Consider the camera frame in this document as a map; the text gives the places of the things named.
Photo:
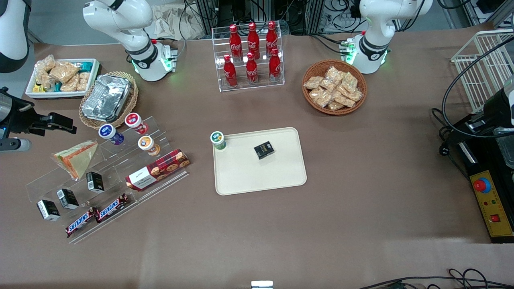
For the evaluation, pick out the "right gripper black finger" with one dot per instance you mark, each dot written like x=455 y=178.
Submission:
x=38 y=131
x=60 y=121

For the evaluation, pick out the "red tartan cookie box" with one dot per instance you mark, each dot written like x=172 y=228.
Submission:
x=158 y=169

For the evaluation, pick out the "small black box white label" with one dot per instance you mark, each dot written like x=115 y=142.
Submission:
x=48 y=210
x=95 y=182
x=67 y=198

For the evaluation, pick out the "beige plastic tray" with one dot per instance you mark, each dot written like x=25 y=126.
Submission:
x=261 y=176

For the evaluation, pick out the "green lid yogurt cup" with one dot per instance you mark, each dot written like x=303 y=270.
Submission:
x=217 y=138

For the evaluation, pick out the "aluminium foil container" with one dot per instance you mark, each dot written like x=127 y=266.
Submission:
x=106 y=98

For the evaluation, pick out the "clear acrylic bottle rack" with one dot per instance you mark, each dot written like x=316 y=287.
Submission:
x=261 y=86

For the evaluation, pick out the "white rectangular plastic bin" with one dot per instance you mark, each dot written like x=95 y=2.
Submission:
x=60 y=95

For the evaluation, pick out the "black control box yellow panel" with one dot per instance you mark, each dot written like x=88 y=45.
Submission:
x=492 y=204

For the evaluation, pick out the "clear packet of nut snack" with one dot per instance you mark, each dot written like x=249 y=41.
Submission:
x=335 y=106
x=334 y=74
x=349 y=81
x=313 y=82
x=343 y=99
x=321 y=97
x=328 y=85
x=355 y=95

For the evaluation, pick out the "orange yogurt cup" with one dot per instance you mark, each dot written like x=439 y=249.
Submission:
x=146 y=143

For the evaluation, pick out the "triangle sandwich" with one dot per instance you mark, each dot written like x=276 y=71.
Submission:
x=76 y=158

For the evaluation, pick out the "red yogurt cup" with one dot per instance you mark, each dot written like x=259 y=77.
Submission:
x=133 y=120

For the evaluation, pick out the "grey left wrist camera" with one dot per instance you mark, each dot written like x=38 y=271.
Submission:
x=504 y=131

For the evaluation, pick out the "aluminium frame rack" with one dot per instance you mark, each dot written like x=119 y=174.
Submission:
x=241 y=12

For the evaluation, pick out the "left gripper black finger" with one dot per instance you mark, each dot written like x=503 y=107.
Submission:
x=468 y=134
x=476 y=119

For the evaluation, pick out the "teal snack packet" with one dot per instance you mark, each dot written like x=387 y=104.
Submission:
x=86 y=66

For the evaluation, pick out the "clear acrylic stepped display stand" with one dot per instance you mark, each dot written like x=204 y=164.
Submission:
x=48 y=182

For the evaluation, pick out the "small black box gold print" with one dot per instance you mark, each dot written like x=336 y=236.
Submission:
x=264 y=150

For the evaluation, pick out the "purple yogurt cup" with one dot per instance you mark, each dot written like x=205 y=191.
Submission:
x=107 y=131

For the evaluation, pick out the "brown table cover sheet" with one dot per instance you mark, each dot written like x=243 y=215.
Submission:
x=361 y=180

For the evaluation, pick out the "oval wicker basket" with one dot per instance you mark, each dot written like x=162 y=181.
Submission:
x=134 y=96

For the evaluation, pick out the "Snickers chocolate bar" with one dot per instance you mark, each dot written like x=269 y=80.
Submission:
x=112 y=208
x=81 y=222

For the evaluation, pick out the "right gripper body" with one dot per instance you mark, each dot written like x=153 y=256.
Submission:
x=20 y=117

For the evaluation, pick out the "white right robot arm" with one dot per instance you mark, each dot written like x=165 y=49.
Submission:
x=136 y=40

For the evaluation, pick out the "yellow snack packet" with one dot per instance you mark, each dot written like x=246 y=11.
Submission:
x=38 y=87

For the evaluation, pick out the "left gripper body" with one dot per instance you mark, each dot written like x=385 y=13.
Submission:
x=495 y=109

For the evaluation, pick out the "beige crumpled cloth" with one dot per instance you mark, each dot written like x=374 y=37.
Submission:
x=172 y=22

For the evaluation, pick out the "clear bag of tan snacks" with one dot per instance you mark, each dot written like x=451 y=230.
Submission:
x=45 y=80
x=46 y=63
x=70 y=84
x=63 y=71
x=83 y=81

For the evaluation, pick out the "round brown wicker basket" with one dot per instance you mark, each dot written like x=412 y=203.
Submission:
x=317 y=68

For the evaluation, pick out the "red Coca-Cola bottle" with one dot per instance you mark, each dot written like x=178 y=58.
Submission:
x=272 y=38
x=253 y=40
x=275 y=67
x=251 y=71
x=235 y=44
x=230 y=74

